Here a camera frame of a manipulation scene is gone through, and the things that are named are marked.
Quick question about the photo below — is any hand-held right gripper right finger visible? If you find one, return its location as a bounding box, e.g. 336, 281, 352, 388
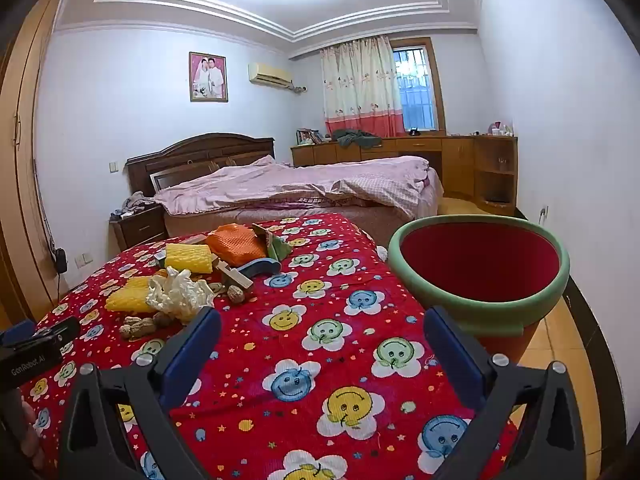
423, 306, 587, 480

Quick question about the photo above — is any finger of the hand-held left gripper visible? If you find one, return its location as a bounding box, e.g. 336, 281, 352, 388
0, 321, 37, 346
32, 316, 81, 350

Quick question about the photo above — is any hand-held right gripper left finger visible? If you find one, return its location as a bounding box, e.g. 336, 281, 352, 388
59, 306, 222, 480

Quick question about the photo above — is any red bin with green rim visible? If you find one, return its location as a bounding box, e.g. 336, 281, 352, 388
388, 215, 571, 366

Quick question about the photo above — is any orange mesh bag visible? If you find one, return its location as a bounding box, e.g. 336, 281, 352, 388
206, 224, 268, 267

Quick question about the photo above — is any green snack packet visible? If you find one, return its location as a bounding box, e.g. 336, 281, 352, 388
252, 223, 294, 262

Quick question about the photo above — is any person's left hand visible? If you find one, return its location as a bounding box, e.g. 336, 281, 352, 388
19, 401, 41, 469

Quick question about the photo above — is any white crumpled plastic bag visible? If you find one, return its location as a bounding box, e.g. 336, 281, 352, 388
145, 266, 217, 322

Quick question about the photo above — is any wooden block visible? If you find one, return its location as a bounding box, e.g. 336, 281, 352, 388
212, 255, 256, 293

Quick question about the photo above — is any blue arc block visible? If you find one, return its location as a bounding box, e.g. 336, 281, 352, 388
235, 257, 281, 278

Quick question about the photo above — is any red flower printed blanket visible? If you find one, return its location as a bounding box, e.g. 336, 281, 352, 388
17, 212, 521, 480

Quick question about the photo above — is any dark wooden nightstand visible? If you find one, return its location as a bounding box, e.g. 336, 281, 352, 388
109, 203, 168, 252

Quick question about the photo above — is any bed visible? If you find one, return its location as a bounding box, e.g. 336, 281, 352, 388
152, 155, 445, 256

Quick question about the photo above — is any pile of clothes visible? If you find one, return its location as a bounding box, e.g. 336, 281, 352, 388
120, 191, 157, 216

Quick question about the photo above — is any wooden wardrobe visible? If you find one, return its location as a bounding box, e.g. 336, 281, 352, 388
0, 0, 71, 326

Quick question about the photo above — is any pink quilt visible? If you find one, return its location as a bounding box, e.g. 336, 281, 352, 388
152, 155, 433, 221

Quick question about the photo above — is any wooden desk cabinet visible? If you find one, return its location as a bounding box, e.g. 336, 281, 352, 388
291, 134, 518, 217

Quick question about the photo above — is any dark wooden headboard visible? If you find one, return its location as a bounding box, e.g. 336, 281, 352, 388
125, 132, 277, 196

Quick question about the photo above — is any dark green cloth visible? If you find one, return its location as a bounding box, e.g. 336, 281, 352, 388
332, 129, 381, 149

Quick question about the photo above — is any barred window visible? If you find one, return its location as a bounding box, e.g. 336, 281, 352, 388
392, 46, 436, 132

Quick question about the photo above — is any cream and red curtain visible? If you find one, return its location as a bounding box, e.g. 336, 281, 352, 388
320, 35, 405, 137

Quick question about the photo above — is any framed wall photo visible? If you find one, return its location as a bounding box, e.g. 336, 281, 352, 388
189, 51, 229, 103

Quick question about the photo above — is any wall air conditioner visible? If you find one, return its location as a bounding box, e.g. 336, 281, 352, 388
248, 62, 293, 87

